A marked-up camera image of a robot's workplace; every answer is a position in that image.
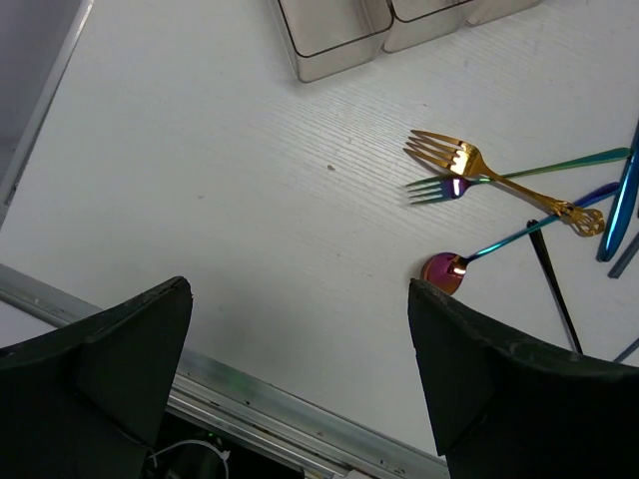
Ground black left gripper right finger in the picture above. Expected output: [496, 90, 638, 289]
[407, 279, 638, 478]

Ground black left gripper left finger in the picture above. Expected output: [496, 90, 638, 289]
[1, 276, 193, 478]

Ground iridescent purple spoon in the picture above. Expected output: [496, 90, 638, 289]
[420, 182, 619, 294]

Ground black spoon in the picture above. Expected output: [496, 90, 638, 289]
[529, 230, 583, 354]

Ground iridescent green fork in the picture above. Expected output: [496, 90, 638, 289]
[405, 148, 632, 205]

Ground blue knife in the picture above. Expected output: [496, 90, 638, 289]
[596, 130, 638, 262]

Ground gold fork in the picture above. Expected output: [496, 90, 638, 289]
[403, 130, 605, 237]

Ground clear plastic compartment organizer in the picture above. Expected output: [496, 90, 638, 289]
[271, 0, 539, 83]

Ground aluminium table edge rail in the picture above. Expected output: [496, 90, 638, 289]
[0, 262, 450, 479]

